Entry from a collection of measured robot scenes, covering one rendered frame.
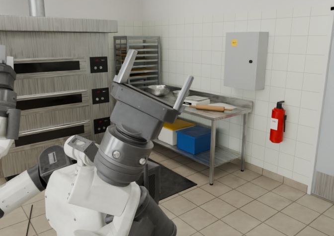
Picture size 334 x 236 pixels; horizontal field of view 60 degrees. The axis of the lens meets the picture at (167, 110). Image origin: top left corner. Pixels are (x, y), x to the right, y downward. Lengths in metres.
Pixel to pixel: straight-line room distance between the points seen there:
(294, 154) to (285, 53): 1.20
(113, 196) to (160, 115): 0.17
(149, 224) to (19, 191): 0.50
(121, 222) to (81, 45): 3.64
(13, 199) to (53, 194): 0.20
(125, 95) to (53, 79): 3.50
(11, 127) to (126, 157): 0.60
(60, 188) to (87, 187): 0.38
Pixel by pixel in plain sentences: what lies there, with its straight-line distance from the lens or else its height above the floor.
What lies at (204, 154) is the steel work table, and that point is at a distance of 4.03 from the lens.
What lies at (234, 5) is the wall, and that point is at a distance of 4.16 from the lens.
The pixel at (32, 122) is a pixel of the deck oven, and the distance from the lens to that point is 3.99.
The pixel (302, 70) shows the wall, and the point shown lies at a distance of 3.60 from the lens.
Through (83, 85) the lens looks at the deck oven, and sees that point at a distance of 4.12.
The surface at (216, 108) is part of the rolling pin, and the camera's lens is 3.68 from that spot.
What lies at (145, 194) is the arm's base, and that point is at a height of 1.40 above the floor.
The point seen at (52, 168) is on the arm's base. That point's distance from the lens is 1.03.
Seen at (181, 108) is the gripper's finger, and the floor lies 1.65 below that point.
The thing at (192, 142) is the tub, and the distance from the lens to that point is 3.96.
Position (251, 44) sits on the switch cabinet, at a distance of 3.70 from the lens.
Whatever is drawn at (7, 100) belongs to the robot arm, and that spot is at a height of 1.57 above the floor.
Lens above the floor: 1.76
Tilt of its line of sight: 14 degrees down
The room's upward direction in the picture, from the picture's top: straight up
